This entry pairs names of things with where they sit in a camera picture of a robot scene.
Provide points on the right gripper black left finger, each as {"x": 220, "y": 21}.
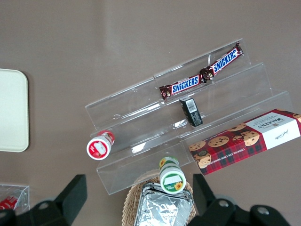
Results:
{"x": 68, "y": 202}

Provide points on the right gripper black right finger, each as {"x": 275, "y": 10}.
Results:
{"x": 211, "y": 212}

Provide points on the light wicker oval basket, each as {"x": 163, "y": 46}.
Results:
{"x": 130, "y": 207}

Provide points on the beige plastic tray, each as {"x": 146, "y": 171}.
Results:
{"x": 13, "y": 110}

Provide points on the aluminium foil container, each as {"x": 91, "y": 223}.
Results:
{"x": 162, "y": 212}
{"x": 189, "y": 194}

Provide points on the clear acrylic bottle rack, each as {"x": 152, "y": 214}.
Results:
{"x": 22, "y": 200}

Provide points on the green lid snack cup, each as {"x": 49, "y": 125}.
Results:
{"x": 172, "y": 180}

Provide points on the red Coca-Cola bottle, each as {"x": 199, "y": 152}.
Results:
{"x": 8, "y": 203}

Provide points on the red lid snack cup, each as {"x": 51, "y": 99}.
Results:
{"x": 98, "y": 147}

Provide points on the red tartan Walkers cookie box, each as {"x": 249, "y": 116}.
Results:
{"x": 247, "y": 141}

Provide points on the small black carton box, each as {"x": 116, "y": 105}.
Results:
{"x": 191, "y": 113}

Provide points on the clear acrylic stepped display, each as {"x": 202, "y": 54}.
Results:
{"x": 141, "y": 131}

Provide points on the Snickers chocolate bar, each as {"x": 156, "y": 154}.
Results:
{"x": 185, "y": 84}
{"x": 223, "y": 61}

